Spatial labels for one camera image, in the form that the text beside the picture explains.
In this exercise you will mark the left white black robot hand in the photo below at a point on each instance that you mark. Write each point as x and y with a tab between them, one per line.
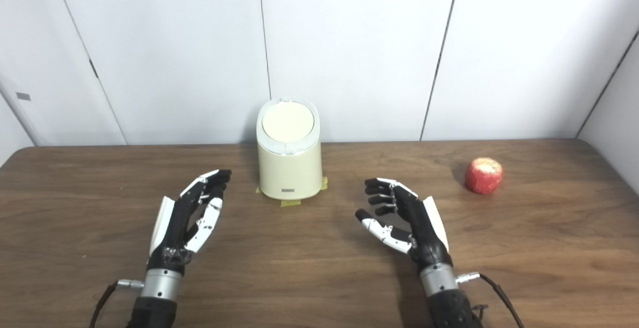
167	228

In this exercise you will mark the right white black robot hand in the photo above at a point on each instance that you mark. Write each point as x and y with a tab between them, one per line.
424	228

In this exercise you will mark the red apple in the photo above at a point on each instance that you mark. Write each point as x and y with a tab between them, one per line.
483	175

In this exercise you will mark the cream round bin lid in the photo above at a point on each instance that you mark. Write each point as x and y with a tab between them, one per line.
288	121

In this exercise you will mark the cream-colored bin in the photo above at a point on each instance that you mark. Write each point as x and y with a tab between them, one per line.
289	173

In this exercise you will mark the tall yellow tape piece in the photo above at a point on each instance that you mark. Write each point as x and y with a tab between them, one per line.
324	183

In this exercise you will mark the long yellow tape strip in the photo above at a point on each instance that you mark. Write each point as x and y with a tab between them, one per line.
290	202

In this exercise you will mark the black wall panel hinge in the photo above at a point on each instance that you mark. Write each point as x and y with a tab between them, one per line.
93	68

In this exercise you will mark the grey wall label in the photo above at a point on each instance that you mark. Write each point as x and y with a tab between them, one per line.
23	96

